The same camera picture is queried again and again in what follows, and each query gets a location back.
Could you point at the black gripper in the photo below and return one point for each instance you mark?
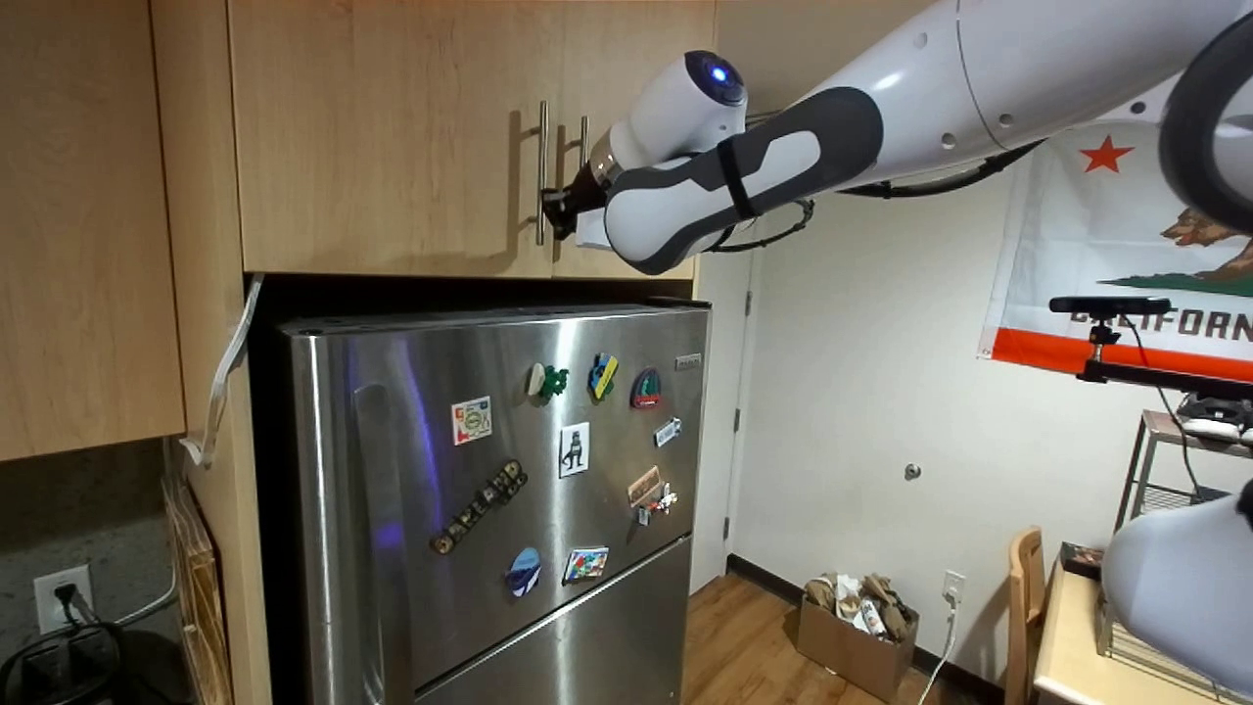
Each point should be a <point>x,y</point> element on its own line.
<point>565,207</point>

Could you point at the left door metal handle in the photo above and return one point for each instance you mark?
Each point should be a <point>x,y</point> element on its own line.
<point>525,173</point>

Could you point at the right door metal handle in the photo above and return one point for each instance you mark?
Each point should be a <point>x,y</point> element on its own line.
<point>568,160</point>

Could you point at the California flag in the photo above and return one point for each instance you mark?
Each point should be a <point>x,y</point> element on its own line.
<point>1093,219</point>

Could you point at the stainless steel refrigerator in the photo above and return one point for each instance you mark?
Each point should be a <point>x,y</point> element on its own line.
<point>494,506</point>

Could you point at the door metal handle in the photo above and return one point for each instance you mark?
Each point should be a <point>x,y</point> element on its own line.
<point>568,160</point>
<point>525,173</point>

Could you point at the wooden chair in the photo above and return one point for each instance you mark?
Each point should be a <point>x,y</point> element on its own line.
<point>1024,609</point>

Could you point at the camera on black stand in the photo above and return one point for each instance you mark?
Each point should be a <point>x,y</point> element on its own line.
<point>1108,320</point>

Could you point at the wall power outlet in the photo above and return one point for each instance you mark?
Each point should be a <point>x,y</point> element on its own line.
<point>66,597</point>

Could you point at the white door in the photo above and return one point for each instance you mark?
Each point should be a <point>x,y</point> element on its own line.
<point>728,288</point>

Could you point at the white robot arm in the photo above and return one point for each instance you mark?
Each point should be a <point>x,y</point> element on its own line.
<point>939,102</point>

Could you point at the wooden cupboard door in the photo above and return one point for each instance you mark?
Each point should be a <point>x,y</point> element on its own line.
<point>655,101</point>
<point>387,134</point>

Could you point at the cardboard box with trash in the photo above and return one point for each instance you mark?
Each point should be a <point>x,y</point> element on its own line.
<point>856,634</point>

